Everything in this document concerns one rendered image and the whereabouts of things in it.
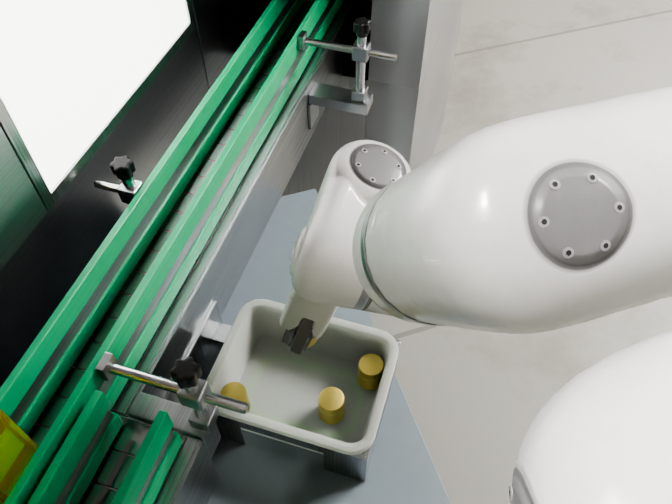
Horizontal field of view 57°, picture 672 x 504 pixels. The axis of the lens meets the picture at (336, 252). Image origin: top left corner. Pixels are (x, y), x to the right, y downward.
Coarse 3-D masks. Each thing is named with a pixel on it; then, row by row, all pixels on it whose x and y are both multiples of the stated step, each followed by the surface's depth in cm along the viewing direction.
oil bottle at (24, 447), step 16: (0, 416) 55; (0, 432) 56; (16, 432) 58; (0, 448) 56; (16, 448) 59; (32, 448) 61; (0, 464) 57; (16, 464) 59; (0, 480) 57; (16, 480) 60; (0, 496) 59
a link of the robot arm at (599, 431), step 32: (640, 352) 16; (576, 384) 16; (608, 384) 15; (640, 384) 14; (544, 416) 15; (576, 416) 14; (608, 416) 14; (640, 416) 13; (544, 448) 14; (576, 448) 14; (608, 448) 13; (640, 448) 13; (512, 480) 16; (544, 480) 14; (576, 480) 13; (608, 480) 13; (640, 480) 12
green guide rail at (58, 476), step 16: (96, 400) 64; (80, 416) 62; (96, 416) 64; (112, 416) 68; (80, 432) 62; (96, 432) 65; (112, 432) 68; (64, 448) 60; (80, 448) 62; (96, 448) 66; (64, 464) 60; (80, 464) 64; (96, 464) 66; (48, 480) 59; (64, 480) 61; (80, 480) 64; (32, 496) 58; (48, 496) 59; (64, 496) 62; (80, 496) 65
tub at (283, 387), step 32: (256, 320) 88; (224, 352) 81; (256, 352) 89; (288, 352) 89; (320, 352) 89; (352, 352) 87; (384, 352) 84; (224, 384) 82; (256, 384) 86; (288, 384) 86; (320, 384) 86; (352, 384) 86; (384, 384) 78; (224, 416) 76; (256, 416) 76; (288, 416) 83; (352, 416) 83; (352, 448) 73
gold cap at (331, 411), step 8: (320, 392) 80; (328, 392) 80; (336, 392) 80; (320, 400) 80; (328, 400) 80; (336, 400) 80; (344, 400) 80; (320, 408) 80; (328, 408) 79; (336, 408) 79; (344, 408) 83; (320, 416) 82; (328, 416) 80; (336, 416) 81; (328, 424) 82
